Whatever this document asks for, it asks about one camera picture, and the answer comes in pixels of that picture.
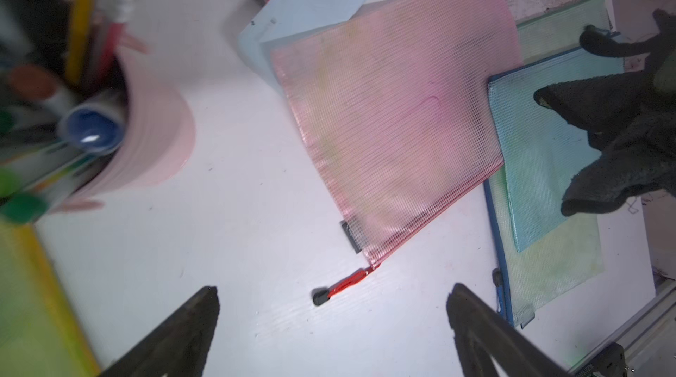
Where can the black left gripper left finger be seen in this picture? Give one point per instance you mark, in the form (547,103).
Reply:
(179,346)

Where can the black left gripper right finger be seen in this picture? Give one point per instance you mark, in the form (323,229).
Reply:
(484,340)

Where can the yellow mesh document bag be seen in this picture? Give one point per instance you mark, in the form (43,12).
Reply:
(40,335)

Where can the pink mesh document bag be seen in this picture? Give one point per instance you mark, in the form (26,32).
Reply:
(392,107)

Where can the green and grey cleaning cloth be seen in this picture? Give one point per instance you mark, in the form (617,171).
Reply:
(628,117)

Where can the light green document bag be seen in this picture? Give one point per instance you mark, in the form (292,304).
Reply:
(525,281)

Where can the large teal document bag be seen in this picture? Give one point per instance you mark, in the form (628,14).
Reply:
(542,151)

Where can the pale green rear document bag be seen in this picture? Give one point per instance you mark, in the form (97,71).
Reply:
(559,29)

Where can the pink metal pen bucket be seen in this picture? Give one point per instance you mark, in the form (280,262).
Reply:
(160,136)

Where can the blue capped marker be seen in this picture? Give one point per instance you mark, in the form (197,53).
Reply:
(97,126)

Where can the light blue booklet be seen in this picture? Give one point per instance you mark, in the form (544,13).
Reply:
(284,18)

